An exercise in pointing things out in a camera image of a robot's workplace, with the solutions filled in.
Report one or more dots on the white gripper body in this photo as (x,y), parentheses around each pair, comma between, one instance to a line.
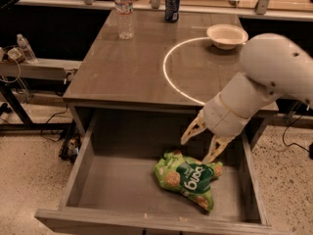
(222,117)

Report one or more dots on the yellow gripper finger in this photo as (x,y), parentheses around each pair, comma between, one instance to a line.
(217,146)
(196,127)

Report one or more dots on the green rice chip bag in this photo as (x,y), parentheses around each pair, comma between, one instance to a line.
(188,176)

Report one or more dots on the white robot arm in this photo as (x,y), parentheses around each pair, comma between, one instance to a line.
(272,66)

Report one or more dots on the open grey top drawer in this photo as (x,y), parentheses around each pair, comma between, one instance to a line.
(112,189)

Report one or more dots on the white paper bowl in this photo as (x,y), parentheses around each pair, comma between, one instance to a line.
(226,36)

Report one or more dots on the dark blue soda can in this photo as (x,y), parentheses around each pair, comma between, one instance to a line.
(172,10)

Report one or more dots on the clear plastic water bottle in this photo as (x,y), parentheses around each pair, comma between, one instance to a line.
(124,16)

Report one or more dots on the grey side bench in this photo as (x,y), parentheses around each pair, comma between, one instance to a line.
(47,69)

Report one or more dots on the small water bottle on bench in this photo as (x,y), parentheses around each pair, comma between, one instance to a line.
(26,49)

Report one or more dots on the white device with cables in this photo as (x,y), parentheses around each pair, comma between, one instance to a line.
(12,57)

